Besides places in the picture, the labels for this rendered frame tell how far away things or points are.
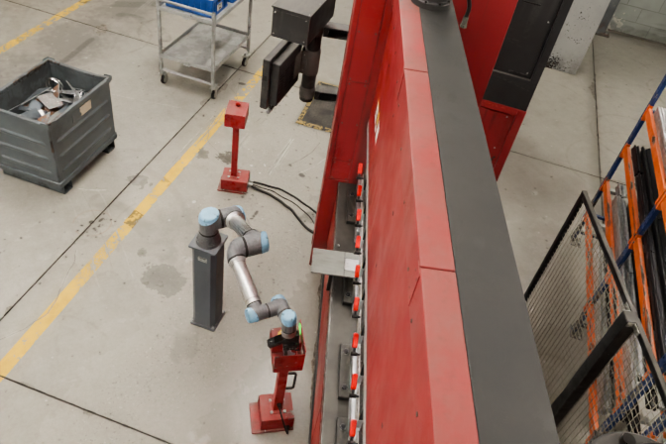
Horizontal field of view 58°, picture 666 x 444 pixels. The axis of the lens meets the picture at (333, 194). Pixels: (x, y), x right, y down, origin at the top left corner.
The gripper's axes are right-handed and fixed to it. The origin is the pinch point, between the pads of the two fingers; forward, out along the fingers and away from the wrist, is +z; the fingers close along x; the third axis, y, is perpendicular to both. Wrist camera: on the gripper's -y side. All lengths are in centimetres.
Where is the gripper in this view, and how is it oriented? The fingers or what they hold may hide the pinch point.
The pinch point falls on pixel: (283, 355)
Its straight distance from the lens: 324.7
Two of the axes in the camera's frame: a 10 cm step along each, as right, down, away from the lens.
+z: -0.6, 7.4, 6.7
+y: 9.8, -0.8, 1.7
